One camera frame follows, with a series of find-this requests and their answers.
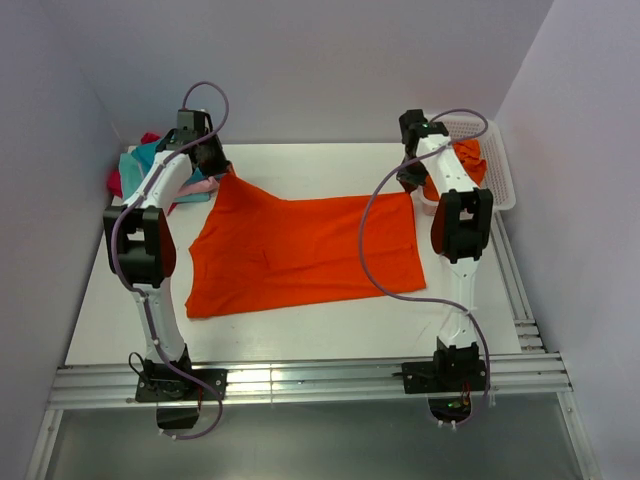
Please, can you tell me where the mint green folded t-shirt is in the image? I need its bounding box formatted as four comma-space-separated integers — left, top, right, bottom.
118, 153, 214, 204

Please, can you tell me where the teal folded t-shirt top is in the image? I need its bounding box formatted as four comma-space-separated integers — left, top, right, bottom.
130, 140, 207, 185

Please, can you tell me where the pink folded t-shirt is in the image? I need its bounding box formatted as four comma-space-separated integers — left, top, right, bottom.
176, 176, 219, 198

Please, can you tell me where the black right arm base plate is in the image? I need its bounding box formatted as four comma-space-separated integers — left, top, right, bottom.
393, 360, 490, 428

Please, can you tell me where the red folded t-shirt bottom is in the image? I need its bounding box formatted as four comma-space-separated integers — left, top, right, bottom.
106, 132, 160, 198

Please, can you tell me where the orange t-shirt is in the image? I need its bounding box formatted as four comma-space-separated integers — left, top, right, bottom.
422, 139, 487, 202
185, 175, 427, 319

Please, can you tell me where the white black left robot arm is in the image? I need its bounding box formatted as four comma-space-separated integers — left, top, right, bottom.
103, 107, 230, 399

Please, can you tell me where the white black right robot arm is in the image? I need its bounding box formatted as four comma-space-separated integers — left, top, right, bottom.
396, 109, 494, 393

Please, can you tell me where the orange t-shirt in basket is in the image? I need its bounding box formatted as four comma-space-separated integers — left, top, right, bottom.
422, 139, 487, 202

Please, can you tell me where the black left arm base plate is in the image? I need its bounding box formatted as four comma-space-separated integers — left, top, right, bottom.
135, 364, 228, 431

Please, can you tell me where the white plastic laundry basket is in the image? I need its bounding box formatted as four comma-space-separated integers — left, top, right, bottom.
416, 112, 516, 216

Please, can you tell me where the aluminium front rail frame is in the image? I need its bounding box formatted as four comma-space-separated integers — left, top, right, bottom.
26, 352, 601, 479

